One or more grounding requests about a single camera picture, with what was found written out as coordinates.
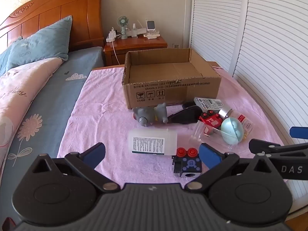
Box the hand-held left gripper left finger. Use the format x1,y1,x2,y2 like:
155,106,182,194
32,142,121,193

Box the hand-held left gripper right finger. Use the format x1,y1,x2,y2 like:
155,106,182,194
184,142,273,194

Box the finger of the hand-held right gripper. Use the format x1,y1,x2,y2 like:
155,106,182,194
249,138,308,156
290,126,308,139

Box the clear plastic jar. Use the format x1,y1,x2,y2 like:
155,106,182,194
191,121,237,150

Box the cube toy car red wheels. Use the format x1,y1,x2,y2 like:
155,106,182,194
172,148,203,178

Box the silver cap capsule bottle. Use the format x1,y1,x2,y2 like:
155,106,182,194
218,107,255,140

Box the white plastic bottle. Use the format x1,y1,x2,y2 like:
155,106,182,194
127,128,178,155

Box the grey elephant toy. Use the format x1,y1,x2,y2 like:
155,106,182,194
132,103,169,126

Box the brown cardboard box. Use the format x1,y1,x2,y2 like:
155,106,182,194
122,48,222,109

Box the teal egg-shaped case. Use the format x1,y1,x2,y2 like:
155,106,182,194
221,117,244,145

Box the red toy train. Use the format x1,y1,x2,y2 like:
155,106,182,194
198,110,224,128

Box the pink cloth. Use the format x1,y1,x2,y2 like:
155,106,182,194
57,66,284,186

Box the black plastic case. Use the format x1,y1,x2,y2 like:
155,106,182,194
167,102,203,125

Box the small white printed box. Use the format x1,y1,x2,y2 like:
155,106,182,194
194,97,224,111

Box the blue bed sheet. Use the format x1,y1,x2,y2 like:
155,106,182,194
0,46,104,198

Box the white louvered closet door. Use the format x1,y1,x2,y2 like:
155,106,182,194
190,0,249,77
232,0,308,198

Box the pink floral quilt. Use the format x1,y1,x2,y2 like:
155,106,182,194
0,57,64,154

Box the wooden nightstand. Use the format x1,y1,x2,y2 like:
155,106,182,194
103,36,167,66

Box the white power strip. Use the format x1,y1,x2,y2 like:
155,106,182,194
106,29,117,42

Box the blue pillow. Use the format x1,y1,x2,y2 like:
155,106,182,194
0,37,22,76
6,16,73,71

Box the white router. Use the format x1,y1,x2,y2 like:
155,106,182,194
137,19,148,36

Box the small green desk fan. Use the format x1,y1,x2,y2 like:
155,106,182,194
117,16,129,40

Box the wooden bed headboard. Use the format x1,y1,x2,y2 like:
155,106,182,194
0,0,104,52

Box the white power cable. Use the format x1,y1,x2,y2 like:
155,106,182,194
112,41,120,65

